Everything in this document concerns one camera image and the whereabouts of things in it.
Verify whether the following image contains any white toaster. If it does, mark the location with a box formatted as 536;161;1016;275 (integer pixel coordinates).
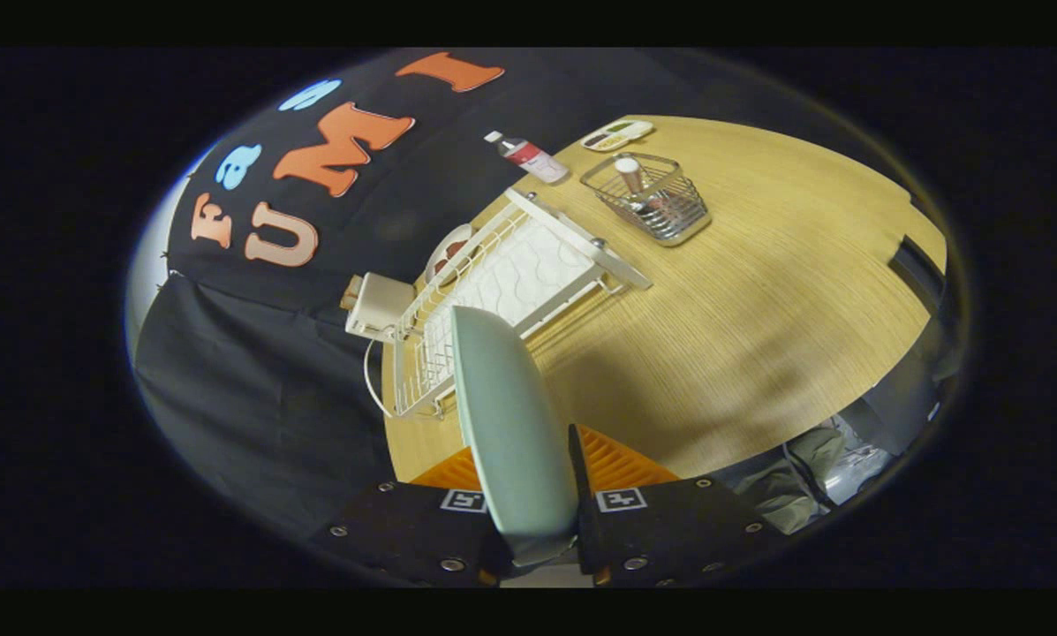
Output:
343;272;419;344

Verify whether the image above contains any small white food plate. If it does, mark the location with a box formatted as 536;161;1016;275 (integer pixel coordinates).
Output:
424;223;476;285

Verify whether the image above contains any clear plastic water bottle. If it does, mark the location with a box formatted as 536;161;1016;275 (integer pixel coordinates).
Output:
484;130;570;185

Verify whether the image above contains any white divided snack tray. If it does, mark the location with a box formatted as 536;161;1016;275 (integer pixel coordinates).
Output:
580;119;655;153

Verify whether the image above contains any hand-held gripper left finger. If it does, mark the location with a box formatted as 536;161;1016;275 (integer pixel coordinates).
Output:
312;446;516;588

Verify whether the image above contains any white power cable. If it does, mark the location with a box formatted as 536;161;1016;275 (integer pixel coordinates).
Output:
363;340;396;416

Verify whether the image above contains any grey-green cloth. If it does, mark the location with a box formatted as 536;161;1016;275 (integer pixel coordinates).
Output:
740;424;847;535

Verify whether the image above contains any black table clamp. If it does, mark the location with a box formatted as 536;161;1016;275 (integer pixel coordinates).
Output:
888;234;946;314

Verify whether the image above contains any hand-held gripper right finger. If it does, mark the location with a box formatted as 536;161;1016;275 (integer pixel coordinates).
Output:
567;424;789;588

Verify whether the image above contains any silver wire basket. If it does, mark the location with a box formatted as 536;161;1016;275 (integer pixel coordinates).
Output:
579;152;713;246

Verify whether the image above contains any white wire dish rack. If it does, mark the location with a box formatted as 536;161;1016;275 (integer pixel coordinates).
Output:
378;187;653;420

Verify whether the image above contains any white handled spoon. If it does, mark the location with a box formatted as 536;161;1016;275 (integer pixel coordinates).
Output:
614;156;670;217

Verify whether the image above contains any pale green plate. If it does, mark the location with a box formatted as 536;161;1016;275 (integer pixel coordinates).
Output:
451;306;579;568

